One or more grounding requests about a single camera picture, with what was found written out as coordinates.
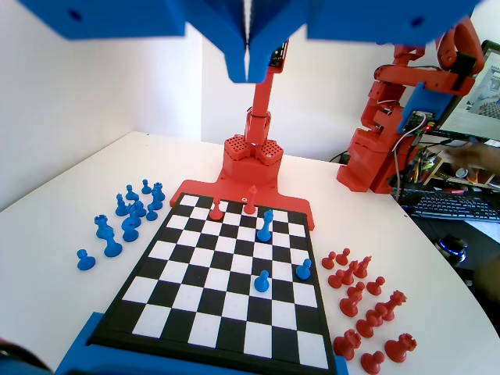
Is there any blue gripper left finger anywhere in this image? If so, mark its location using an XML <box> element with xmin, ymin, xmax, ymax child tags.
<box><xmin>167</xmin><ymin>0</ymin><xmax>249</xmax><ymax>84</ymax></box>

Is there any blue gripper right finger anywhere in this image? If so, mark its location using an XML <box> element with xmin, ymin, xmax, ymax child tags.
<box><xmin>248</xmin><ymin>0</ymin><xmax>325</xmax><ymax>84</ymax></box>

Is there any green chess pawn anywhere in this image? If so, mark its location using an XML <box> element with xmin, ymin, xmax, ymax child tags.
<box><xmin>255</xmin><ymin>209</ymin><xmax>275</xmax><ymax>242</ymax></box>

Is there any red robot arm with baseplate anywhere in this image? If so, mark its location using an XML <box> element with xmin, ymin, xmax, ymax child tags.
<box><xmin>167</xmin><ymin>37</ymin><xmax>316</xmax><ymax>231</ymax></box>

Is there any red robot arm without baseplate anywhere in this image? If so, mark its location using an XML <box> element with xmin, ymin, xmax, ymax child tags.
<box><xmin>336</xmin><ymin>15</ymin><xmax>485</xmax><ymax>195</ymax></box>

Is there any tall red chess piece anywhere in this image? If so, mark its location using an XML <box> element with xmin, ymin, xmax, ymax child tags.
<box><xmin>244</xmin><ymin>186</ymin><xmax>258</xmax><ymax>215</ymax></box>

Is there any blue controller board housing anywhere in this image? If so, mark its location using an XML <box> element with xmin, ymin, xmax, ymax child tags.
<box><xmin>397</xmin><ymin>80</ymin><xmax>450</xmax><ymax>134</ymax></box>

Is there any blue chess rook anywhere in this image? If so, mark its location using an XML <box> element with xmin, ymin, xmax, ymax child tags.
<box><xmin>95</xmin><ymin>214</ymin><xmax>114</xmax><ymax>240</ymax></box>

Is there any red chess queen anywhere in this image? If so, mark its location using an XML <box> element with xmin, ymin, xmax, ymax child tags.
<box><xmin>380</xmin><ymin>289</ymin><xmax>407</xmax><ymax>323</ymax></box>

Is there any red chess rook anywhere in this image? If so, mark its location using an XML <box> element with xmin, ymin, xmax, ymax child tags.
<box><xmin>333</xmin><ymin>329</ymin><xmax>363</xmax><ymax>359</ymax></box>
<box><xmin>384</xmin><ymin>332</ymin><xmax>417</xmax><ymax>363</ymax></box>

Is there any dark-skinned person's hand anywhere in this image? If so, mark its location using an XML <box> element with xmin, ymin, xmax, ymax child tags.
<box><xmin>443</xmin><ymin>141</ymin><xmax>500</xmax><ymax>173</ymax></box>

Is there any computer monitor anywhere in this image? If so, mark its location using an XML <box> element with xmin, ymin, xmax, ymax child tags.
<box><xmin>433</xmin><ymin>38</ymin><xmax>500</xmax><ymax>138</ymax></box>

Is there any black and white chessboard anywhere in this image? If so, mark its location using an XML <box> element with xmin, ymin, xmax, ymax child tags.
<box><xmin>86</xmin><ymin>191</ymin><xmax>337</xmax><ymax>372</ymax></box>

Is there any black keyboard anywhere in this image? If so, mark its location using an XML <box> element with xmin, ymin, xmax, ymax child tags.
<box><xmin>404</xmin><ymin>190</ymin><xmax>500</xmax><ymax>224</ymax></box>

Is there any black computer mouse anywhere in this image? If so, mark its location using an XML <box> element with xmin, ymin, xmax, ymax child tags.
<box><xmin>433</xmin><ymin>233</ymin><xmax>470</xmax><ymax>263</ymax></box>

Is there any black camera circuit board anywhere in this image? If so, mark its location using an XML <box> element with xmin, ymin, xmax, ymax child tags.
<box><xmin>268</xmin><ymin>37</ymin><xmax>291</xmax><ymax>74</ymax></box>

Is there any white cable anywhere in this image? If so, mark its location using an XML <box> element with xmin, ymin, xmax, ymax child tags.
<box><xmin>391</xmin><ymin>127</ymin><xmax>420</xmax><ymax>198</ymax></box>

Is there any wooden organizer with wires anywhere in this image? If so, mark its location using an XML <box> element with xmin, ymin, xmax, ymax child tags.
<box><xmin>405</xmin><ymin>145</ymin><xmax>498</xmax><ymax>189</ymax></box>

